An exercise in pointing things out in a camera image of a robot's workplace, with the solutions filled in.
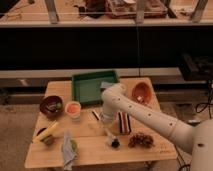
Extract striped rectangular block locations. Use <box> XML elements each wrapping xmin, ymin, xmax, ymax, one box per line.
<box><xmin>118</xmin><ymin>112</ymin><xmax>131</xmax><ymax>135</ymax></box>

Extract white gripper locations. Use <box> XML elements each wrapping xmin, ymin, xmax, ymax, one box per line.
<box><xmin>100</xmin><ymin>113</ymin><xmax>120</xmax><ymax>149</ymax></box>

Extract bunch of dark grapes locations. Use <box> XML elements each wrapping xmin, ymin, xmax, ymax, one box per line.
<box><xmin>128</xmin><ymin>132</ymin><xmax>154</xmax><ymax>148</ymax></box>

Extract wooden table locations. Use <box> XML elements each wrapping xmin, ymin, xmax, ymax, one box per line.
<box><xmin>24</xmin><ymin>78</ymin><xmax>177</xmax><ymax>168</ymax></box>

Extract orange bowl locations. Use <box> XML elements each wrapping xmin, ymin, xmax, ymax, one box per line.
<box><xmin>132</xmin><ymin>82</ymin><xmax>152</xmax><ymax>104</ymax></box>

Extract grey crumpled cloth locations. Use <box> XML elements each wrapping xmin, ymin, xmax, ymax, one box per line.
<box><xmin>61</xmin><ymin>131</ymin><xmax>78</xmax><ymax>171</ymax></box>

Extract green plastic tray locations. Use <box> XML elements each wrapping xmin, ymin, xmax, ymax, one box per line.
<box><xmin>72</xmin><ymin>70</ymin><xmax>119</xmax><ymax>106</ymax></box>

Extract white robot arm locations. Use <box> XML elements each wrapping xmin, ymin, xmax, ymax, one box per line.
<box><xmin>101</xmin><ymin>83</ymin><xmax>213</xmax><ymax>171</ymax></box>

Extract yellow banana toy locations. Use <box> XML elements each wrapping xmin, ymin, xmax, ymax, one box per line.
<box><xmin>32</xmin><ymin>121</ymin><xmax>58</xmax><ymax>143</ymax></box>

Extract orange plastic cup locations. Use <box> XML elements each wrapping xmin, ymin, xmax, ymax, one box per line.
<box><xmin>65</xmin><ymin>101</ymin><xmax>81</xmax><ymax>121</ymax></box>

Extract dark brown bowl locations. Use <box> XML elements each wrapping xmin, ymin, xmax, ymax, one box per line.
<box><xmin>39</xmin><ymin>95</ymin><xmax>63</xmax><ymax>119</ymax></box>

